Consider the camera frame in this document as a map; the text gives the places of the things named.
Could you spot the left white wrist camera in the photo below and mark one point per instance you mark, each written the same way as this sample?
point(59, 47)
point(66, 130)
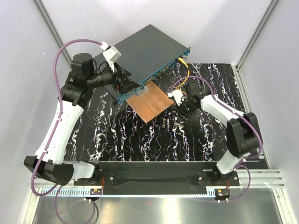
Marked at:
point(111, 55)

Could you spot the small brass metal part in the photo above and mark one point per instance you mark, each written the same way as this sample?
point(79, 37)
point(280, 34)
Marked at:
point(164, 122)

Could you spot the grey metal bracket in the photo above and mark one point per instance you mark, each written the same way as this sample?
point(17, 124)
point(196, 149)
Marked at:
point(142, 91)

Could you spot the black marble pattern mat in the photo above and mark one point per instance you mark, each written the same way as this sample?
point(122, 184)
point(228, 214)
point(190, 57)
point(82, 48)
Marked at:
point(109, 132)

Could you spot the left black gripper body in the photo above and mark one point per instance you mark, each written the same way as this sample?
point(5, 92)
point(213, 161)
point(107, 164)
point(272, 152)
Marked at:
point(117, 83)

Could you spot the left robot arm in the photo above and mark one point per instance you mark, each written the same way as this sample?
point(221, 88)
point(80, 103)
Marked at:
point(48, 162)

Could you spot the small clear plug part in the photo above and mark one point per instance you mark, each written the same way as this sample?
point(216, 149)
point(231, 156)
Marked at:
point(179, 124)

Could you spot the teal network switch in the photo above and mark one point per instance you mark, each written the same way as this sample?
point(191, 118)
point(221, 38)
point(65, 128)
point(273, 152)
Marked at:
point(146, 54)

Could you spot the wooden board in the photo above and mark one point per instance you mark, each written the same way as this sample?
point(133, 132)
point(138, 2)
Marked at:
point(151, 104)

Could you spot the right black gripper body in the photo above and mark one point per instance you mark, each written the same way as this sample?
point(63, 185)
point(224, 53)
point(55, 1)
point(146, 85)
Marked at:
point(185, 109)

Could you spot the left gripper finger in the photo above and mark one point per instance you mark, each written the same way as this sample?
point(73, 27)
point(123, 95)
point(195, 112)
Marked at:
point(127, 85)
point(124, 73)

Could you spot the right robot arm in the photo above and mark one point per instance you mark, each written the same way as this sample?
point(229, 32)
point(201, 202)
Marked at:
point(242, 129)

